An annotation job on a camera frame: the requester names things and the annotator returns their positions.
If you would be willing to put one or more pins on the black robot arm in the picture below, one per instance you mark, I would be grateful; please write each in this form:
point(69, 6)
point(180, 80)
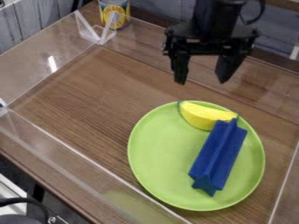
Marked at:
point(214, 32)

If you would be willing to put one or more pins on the yellow banana-shaped sponge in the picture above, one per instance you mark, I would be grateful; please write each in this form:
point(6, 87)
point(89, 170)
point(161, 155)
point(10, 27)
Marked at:
point(201, 117)

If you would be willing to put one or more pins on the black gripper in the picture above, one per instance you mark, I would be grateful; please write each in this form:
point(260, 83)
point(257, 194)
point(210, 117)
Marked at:
point(184, 42)

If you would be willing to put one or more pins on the black metal equipment corner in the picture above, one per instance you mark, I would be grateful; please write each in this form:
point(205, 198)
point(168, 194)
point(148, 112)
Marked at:
point(56, 220)

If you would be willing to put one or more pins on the green plate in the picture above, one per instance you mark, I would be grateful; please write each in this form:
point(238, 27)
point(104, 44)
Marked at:
point(162, 146)

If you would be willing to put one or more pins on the clear acrylic enclosure wall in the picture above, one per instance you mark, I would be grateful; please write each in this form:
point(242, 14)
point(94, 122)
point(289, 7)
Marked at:
point(74, 94)

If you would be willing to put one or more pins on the blue star-shaped block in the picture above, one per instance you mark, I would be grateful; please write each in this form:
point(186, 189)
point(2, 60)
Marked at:
point(210, 167)

